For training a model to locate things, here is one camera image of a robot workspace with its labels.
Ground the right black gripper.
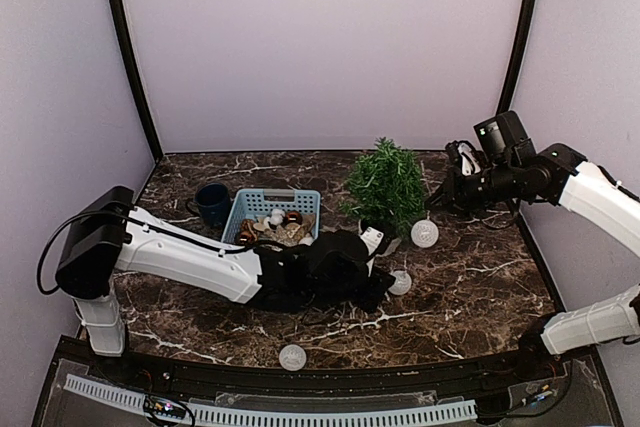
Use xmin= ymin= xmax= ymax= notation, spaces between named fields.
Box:
xmin=425 ymin=159 xmax=521 ymax=219

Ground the white woven ball light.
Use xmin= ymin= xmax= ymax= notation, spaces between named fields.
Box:
xmin=279 ymin=344 xmax=307 ymax=372
xmin=388 ymin=270 xmax=412 ymax=296
xmin=410 ymin=219 xmax=439 ymax=248

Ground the small green christmas tree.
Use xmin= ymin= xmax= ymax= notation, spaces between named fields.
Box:
xmin=340 ymin=137 xmax=425 ymax=239

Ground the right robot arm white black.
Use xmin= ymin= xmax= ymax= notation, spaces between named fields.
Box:
xmin=425 ymin=111 xmax=639 ymax=381

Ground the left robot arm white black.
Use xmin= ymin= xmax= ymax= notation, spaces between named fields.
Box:
xmin=36 ymin=186 xmax=396 ymax=383

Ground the white textured tree pot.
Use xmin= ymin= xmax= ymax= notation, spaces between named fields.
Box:
xmin=358 ymin=219 xmax=401 ymax=257

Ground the copper shiny bauble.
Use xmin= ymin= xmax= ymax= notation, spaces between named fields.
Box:
xmin=283 ymin=211 xmax=304 ymax=225
xmin=235 ymin=230 xmax=257 ymax=246

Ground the white cotton boll sprig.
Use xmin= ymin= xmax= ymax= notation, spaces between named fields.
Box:
xmin=253 ymin=209 xmax=285 ymax=232

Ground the light blue plastic basket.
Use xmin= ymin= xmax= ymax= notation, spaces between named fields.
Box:
xmin=221 ymin=188 xmax=322 ymax=244

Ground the dark blue mug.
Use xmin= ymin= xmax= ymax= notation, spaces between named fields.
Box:
xmin=185 ymin=183 xmax=232 ymax=228

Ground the small circuit board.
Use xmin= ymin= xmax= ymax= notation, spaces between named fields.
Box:
xmin=142 ymin=396 xmax=187 ymax=421

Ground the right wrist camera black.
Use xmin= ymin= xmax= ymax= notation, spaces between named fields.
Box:
xmin=445 ymin=140 xmax=483 ymax=176

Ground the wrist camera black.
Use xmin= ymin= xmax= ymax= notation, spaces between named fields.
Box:
xmin=360 ymin=227 xmax=400 ymax=268
xmin=445 ymin=140 xmax=483 ymax=176

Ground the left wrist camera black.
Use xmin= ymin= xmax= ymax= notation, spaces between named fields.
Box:
xmin=360 ymin=227 xmax=400 ymax=268

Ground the white slotted cable duct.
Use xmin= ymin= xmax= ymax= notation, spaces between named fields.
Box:
xmin=64 ymin=373 xmax=478 ymax=425

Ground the left black frame post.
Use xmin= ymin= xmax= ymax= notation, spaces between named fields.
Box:
xmin=108 ymin=0 xmax=164 ymax=163

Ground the black frame post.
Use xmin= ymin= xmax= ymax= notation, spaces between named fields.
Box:
xmin=108 ymin=0 xmax=164 ymax=163
xmin=496 ymin=0 xmax=536 ymax=114

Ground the right black frame post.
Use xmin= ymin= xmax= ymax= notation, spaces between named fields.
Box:
xmin=496 ymin=0 xmax=536 ymax=114

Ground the black front rail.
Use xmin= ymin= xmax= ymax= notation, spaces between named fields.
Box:
xmin=78 ymin=342 xmax=567 ymax=398

